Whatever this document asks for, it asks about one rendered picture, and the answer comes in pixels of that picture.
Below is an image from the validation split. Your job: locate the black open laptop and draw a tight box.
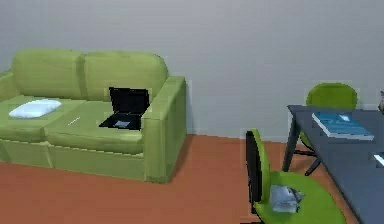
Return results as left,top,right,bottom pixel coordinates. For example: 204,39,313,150
98,86,151,131

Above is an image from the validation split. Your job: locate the green two-seat sofa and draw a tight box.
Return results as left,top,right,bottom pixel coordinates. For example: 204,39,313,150
0,49,188,185

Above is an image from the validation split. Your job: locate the grey crumpled cloth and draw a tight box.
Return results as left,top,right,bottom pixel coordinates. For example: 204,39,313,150
269,184,306,214

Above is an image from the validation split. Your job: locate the green chair with black back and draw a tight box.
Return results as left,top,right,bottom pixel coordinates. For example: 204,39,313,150
245,128,348,224

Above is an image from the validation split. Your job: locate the green chair with black legs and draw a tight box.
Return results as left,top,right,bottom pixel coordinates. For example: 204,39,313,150
293,82,359,177

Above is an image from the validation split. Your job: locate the blue book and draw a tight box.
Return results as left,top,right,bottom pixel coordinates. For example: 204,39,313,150
311,112,375,142

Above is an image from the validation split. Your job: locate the white pillow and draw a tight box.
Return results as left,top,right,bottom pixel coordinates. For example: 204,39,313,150
8,98,63,119

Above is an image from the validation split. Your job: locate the dark grey table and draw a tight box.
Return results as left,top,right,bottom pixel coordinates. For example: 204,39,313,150
281,105,384,224

